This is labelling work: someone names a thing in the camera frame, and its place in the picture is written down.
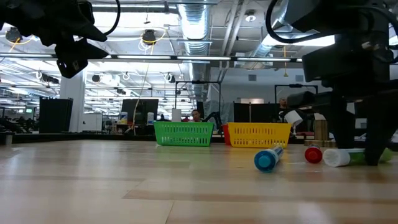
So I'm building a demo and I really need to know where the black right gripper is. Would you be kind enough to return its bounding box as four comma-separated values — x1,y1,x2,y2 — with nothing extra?
286,39,398,167

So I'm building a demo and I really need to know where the yellow plastic basket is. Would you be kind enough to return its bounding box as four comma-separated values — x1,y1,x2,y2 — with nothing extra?
227,122,293,149

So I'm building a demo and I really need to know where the black rig frame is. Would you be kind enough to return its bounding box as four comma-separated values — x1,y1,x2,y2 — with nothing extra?
274,83,319,105

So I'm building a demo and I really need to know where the light blue Expo marker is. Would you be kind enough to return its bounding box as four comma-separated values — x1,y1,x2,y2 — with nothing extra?
253,144,285,174

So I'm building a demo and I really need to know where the black partition panel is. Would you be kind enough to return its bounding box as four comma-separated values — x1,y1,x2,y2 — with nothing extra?
233,101,280,124

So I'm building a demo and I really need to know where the black cabinet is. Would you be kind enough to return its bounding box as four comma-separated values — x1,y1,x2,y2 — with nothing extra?
39,97,74,134

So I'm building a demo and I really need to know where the white bulb brass lamp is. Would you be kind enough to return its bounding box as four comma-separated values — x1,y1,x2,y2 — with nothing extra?
303,112,338,148

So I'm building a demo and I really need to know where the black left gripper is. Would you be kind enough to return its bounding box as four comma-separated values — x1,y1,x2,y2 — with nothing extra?
18,0,110,80

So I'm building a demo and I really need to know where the person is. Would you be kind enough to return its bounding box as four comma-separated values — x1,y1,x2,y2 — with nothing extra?
189,108,203,123
277,98,290,122

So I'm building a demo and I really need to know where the red plastic basket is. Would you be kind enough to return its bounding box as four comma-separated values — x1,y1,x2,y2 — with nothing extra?
221,123,233,146

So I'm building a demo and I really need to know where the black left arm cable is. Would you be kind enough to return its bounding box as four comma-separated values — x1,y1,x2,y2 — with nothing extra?
101,0,122,37

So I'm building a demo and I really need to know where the white cylinder object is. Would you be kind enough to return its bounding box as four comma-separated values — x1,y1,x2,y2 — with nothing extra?
284,110,304,127

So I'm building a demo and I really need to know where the maroon Expo marker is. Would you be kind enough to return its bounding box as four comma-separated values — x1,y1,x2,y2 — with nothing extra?
303,143,324,164

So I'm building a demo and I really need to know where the silver air duct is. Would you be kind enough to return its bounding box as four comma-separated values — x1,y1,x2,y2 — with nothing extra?
177,0,215,100

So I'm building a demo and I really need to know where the green plastic basket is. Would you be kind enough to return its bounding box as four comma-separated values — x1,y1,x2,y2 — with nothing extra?
153,121,215,147

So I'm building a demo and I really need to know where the light green Expo marker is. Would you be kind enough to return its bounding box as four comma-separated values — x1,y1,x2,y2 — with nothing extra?
322,147,394,168

